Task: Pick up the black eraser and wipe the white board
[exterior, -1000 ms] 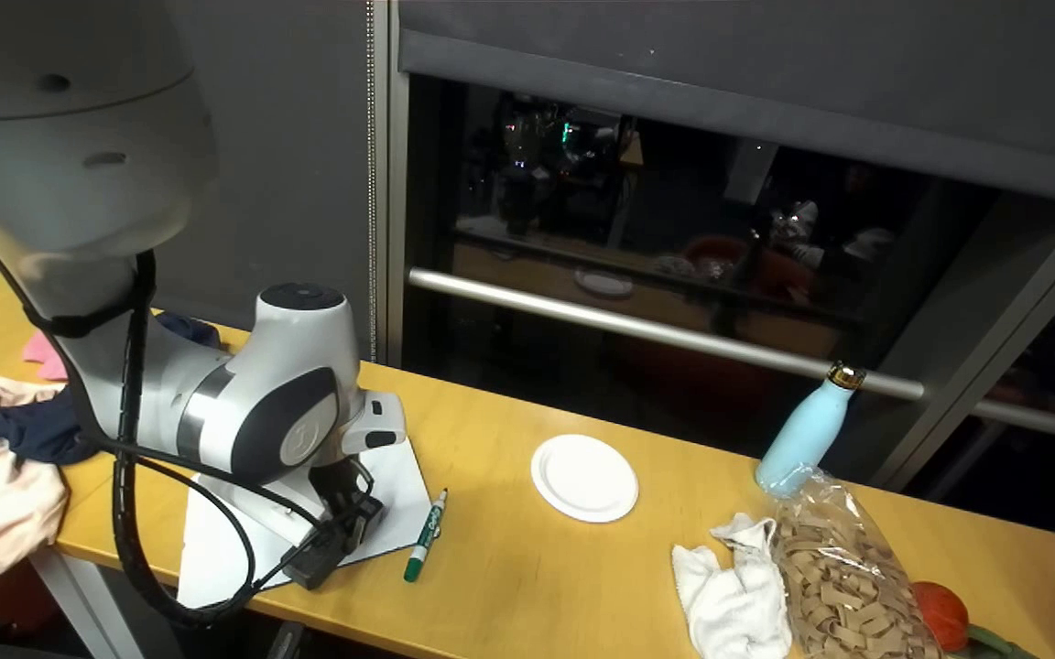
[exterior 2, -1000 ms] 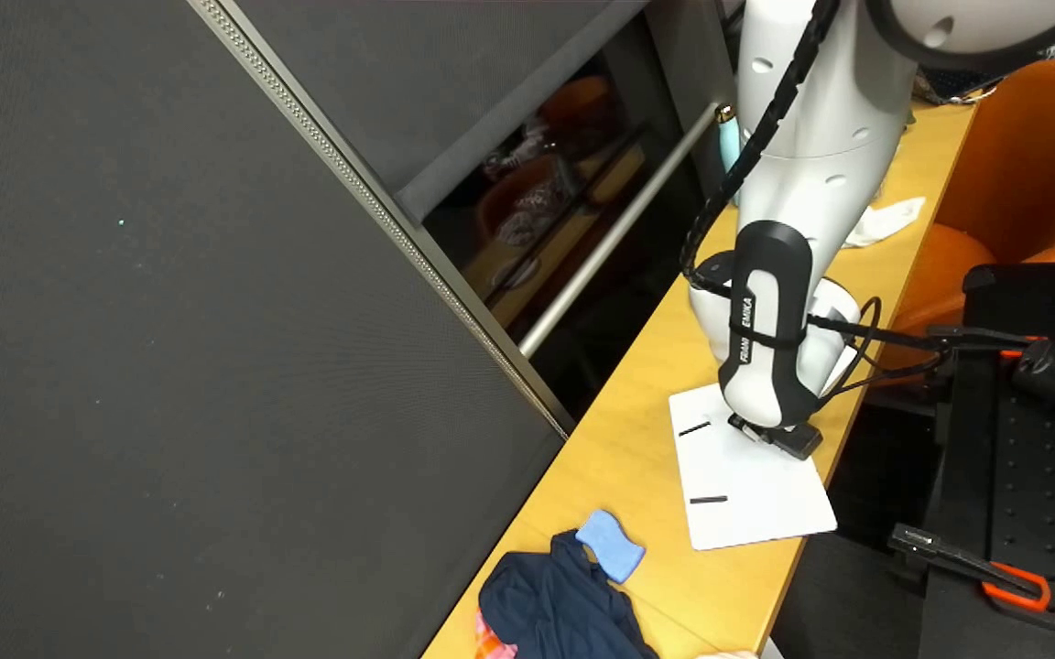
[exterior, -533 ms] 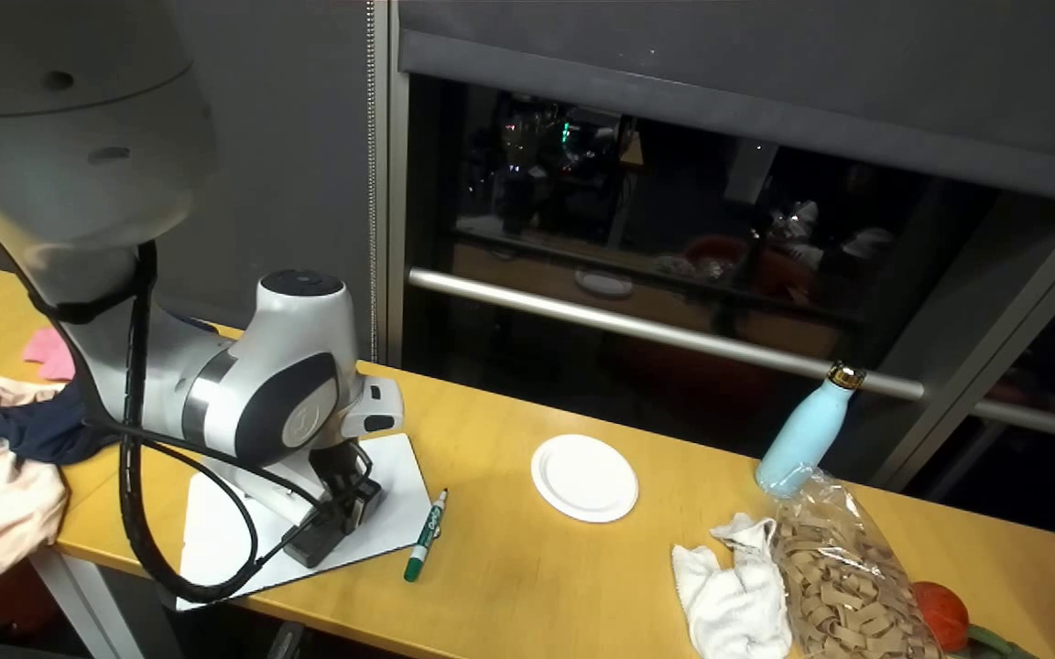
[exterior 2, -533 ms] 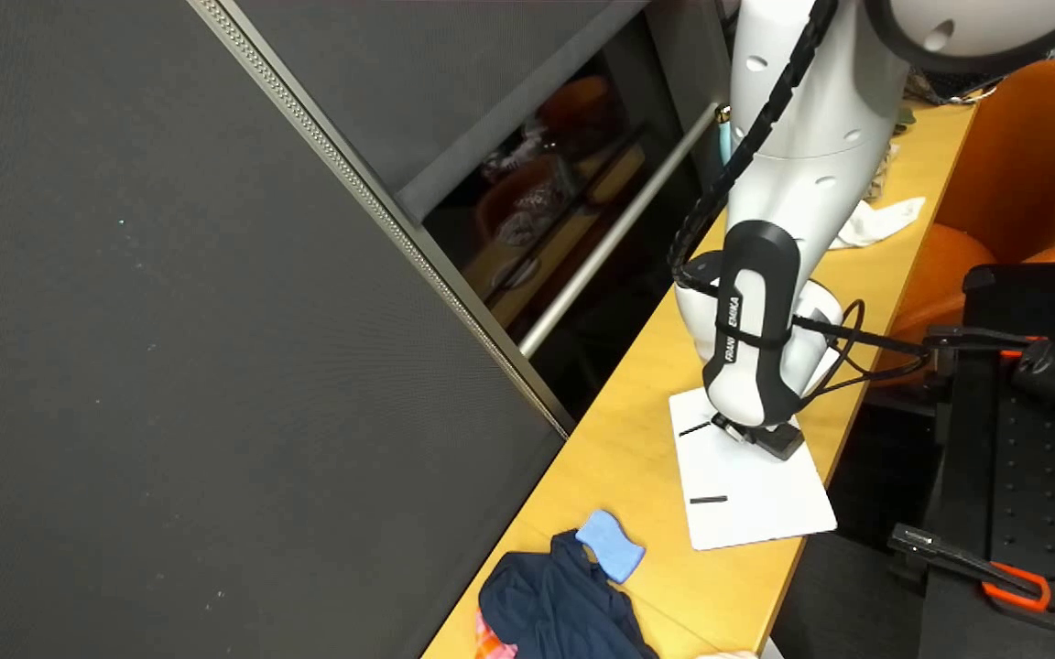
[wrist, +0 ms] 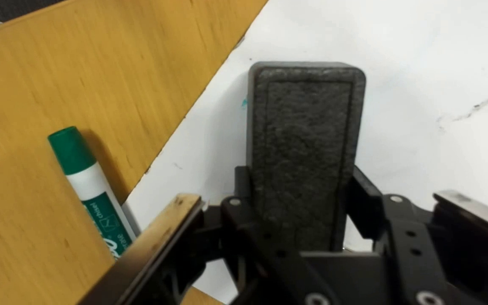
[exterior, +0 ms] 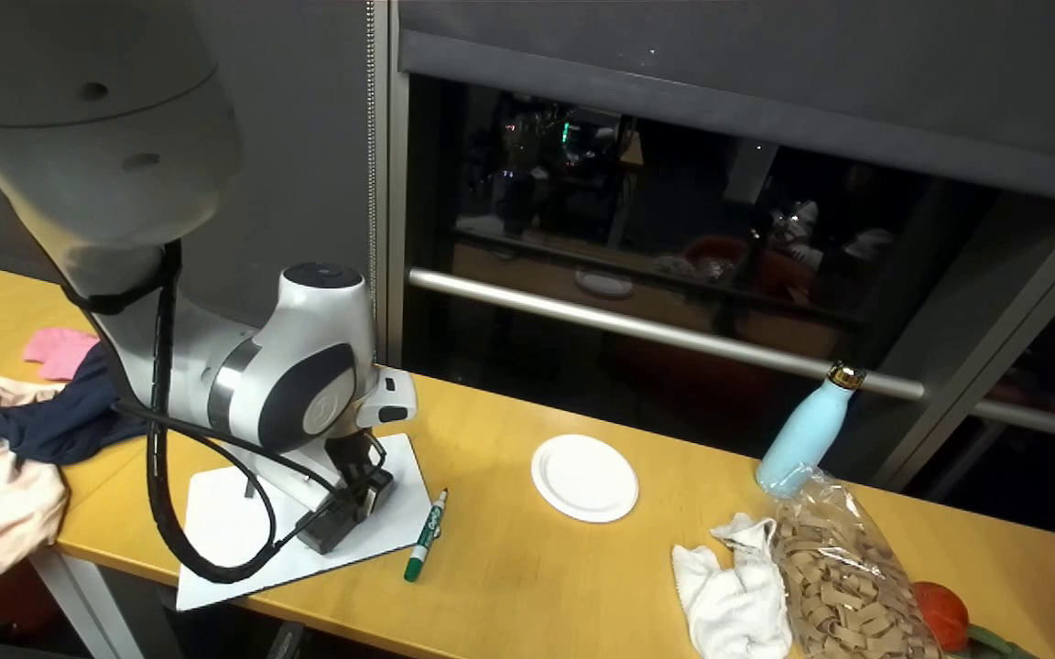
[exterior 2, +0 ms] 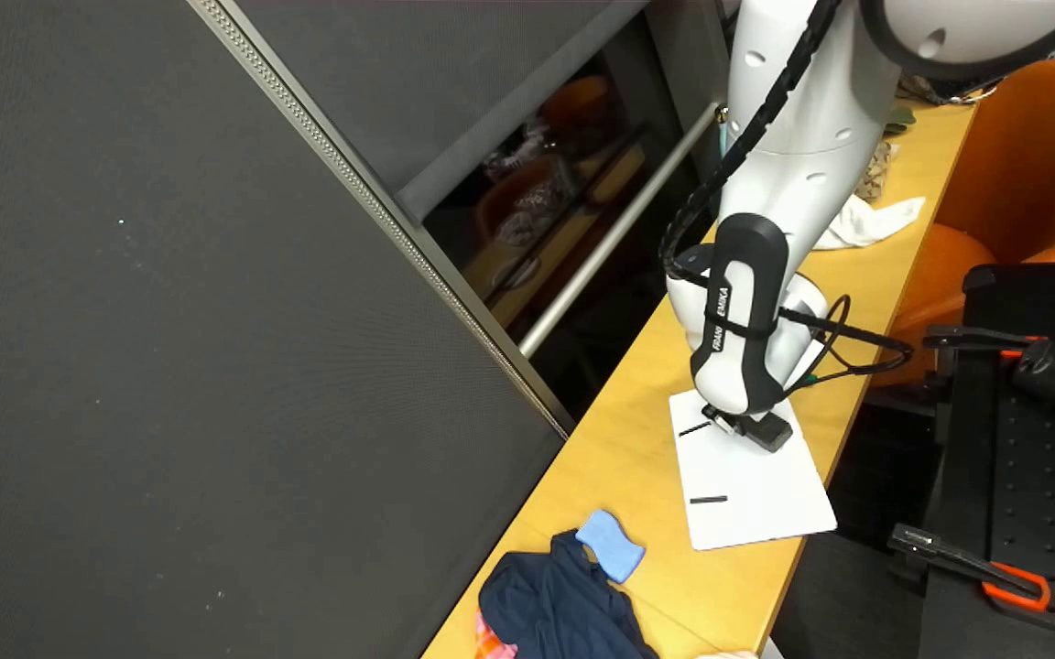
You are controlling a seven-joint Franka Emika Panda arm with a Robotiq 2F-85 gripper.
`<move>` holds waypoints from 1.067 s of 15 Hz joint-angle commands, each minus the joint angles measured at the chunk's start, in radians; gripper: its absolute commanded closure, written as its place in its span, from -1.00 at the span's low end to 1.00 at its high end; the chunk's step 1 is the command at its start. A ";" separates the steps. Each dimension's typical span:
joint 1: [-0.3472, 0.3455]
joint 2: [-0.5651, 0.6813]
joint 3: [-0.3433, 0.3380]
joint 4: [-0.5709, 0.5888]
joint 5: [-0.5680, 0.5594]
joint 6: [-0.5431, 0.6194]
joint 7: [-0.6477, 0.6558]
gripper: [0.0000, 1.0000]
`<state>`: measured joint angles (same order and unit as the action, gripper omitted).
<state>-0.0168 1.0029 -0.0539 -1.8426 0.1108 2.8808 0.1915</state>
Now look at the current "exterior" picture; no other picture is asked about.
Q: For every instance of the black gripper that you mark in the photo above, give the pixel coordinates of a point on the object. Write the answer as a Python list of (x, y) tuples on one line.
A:
[(363, 461)]

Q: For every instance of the black felt eraser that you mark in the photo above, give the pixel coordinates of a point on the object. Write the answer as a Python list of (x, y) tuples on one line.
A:
[(330, 529)]

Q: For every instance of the green whiteboard marker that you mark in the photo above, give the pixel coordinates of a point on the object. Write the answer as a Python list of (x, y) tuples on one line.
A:
[(427, 536)]

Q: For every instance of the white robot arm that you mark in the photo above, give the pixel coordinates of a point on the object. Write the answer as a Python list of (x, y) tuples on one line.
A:
[(88, 121)]

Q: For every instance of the white paper sheet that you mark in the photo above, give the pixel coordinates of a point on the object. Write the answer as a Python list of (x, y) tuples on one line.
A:
[(237, 536)]

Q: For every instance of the white round plate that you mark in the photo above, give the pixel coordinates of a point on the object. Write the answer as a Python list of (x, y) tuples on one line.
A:
[(585, 479)]

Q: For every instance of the grey table leg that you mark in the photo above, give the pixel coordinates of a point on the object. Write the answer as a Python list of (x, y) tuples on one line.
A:
[(70, 606)]

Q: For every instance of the navy blue cloth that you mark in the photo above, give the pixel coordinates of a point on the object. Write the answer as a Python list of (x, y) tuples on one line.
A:
[(53, 426)]

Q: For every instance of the pink pad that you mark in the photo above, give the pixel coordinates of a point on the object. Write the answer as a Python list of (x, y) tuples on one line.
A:
[(55, 354)]

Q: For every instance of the metal handrail bar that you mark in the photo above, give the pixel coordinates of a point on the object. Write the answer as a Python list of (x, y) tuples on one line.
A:
[(677, 335)]

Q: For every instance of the white crumpled cloth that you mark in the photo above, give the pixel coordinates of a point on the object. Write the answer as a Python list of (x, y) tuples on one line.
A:
[(731, 598)]

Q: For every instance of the light blue bottle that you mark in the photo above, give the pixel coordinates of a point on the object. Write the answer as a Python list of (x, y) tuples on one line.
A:
[(805, 442)]

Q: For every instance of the grey roller blind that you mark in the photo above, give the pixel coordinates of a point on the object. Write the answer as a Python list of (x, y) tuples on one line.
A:
[(735, 75)]

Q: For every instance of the red tomato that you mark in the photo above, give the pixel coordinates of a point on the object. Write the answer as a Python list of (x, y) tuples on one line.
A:
[(942, 618)]

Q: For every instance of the grey window mullion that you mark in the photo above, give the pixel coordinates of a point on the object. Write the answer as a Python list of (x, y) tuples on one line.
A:
[(991, 342)]

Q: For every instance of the green vegetable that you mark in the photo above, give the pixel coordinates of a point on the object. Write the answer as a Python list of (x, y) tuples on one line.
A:
[(996, 645)]

